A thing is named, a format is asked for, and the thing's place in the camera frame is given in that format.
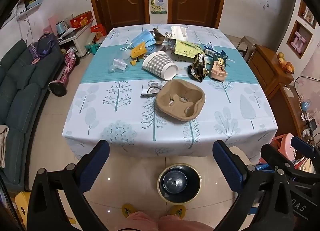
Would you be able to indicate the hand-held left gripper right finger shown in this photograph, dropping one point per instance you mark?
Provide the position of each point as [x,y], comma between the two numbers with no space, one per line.
[226,164]

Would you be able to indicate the table with tree-print cloth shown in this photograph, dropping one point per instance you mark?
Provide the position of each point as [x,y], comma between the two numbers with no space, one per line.
[112,121]

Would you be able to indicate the white cloth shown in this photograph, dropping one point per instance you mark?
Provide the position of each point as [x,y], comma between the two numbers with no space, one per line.
[3,143]

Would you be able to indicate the clear plastic wrapper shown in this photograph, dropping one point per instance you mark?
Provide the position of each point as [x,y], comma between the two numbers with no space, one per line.
[118,65]

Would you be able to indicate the purple bag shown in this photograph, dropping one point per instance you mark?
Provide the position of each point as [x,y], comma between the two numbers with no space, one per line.
[43,47]

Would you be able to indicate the dark foil wrapper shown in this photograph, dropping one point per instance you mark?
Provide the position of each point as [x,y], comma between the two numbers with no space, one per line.
[170,44]

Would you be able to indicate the small teal stool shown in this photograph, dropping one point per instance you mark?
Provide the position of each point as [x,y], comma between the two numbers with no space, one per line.
[93,48]

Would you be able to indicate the wall niche with pictures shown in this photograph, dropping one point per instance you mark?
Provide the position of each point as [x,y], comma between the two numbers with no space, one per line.
[307,15]

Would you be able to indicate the white tissue pack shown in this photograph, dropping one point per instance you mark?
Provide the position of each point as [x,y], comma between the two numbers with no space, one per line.
[179,32]

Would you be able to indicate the blue face mask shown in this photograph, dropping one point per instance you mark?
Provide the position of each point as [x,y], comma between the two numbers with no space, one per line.
[142,38]

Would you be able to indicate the grey checked paper cup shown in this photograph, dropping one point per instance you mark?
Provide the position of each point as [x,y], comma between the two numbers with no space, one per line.
[157,63]

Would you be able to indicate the yellow wrapper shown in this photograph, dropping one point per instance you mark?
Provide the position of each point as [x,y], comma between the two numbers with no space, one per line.
[138,50]

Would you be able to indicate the white low cabinet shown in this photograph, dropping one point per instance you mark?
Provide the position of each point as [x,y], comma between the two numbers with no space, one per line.
[78,37]

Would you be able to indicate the stack of books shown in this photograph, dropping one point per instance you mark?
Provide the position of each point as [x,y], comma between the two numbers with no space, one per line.
[306,164]

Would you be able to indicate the pink plastic stool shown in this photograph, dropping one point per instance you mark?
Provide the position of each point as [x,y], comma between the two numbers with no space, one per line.
[283,143]

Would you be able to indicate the dark teal sofa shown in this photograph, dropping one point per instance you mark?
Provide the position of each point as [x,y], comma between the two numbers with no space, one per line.
[22,101]

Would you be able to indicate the brown paper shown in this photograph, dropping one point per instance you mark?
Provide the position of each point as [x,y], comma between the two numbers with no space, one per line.
[159,36]

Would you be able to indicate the fruit bowl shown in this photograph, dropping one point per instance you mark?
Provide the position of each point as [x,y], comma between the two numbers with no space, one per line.
[285,63]

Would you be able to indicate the red cardboard box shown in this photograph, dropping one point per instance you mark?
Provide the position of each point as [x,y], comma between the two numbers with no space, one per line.
[81,20]

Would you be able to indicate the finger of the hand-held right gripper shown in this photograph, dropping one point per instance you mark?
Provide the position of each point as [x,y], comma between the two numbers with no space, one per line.
[275,157]
[301,144]

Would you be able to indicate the black charger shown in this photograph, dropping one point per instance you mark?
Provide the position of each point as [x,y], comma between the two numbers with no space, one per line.
[312,123]

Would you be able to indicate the brown wooden stool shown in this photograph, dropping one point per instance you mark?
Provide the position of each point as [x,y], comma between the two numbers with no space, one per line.
[245,46]

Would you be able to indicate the yellow plastic stool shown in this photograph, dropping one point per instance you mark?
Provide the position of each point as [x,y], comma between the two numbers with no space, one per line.
[22,203]

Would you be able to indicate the peach packet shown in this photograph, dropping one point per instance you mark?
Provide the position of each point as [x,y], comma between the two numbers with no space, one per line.
[218,71]

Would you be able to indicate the yellow slipper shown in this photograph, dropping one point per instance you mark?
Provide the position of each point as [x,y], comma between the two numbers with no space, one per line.
[178,211]
[128,210]

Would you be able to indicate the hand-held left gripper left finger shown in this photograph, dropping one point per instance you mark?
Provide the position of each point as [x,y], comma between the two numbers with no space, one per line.
[96,164]

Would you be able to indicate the wall niche with pink letters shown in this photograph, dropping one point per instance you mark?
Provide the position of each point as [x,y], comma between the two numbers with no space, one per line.
[298,40]

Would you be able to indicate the cardboard cup carrier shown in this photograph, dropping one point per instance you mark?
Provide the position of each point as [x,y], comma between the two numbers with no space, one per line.
[175,93]

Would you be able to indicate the yellow-green packet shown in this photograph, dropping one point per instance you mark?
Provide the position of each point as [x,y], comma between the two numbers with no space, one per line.
[187,47]

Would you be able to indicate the blue white packet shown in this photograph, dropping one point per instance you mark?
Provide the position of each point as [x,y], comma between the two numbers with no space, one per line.
[215,51]

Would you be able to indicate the black bin with yellow rim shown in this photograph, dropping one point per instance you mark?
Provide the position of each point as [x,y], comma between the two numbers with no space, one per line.
[178,183]

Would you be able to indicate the black gold snack wrapper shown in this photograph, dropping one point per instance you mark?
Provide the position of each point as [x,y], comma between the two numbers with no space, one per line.
[198,67]

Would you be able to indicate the light blue roll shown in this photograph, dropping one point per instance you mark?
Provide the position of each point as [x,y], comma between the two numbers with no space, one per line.
[60,27]

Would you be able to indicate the wooden sideboard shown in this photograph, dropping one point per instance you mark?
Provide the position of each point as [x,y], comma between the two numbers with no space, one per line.
[270,76]

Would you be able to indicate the pink hoverboard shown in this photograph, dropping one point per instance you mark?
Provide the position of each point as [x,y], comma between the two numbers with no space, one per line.
[66,68]

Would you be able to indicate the wall shelf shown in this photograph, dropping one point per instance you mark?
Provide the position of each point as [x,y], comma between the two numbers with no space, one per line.
[30,6]

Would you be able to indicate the person's left leg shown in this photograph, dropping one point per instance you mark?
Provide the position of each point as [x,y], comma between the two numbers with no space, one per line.
[140,223]

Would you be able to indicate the red gift bag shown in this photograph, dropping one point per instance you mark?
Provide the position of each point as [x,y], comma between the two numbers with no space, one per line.
[98,32]

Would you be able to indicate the small blue toy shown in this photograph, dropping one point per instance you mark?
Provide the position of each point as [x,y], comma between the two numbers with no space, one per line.
[305,106]

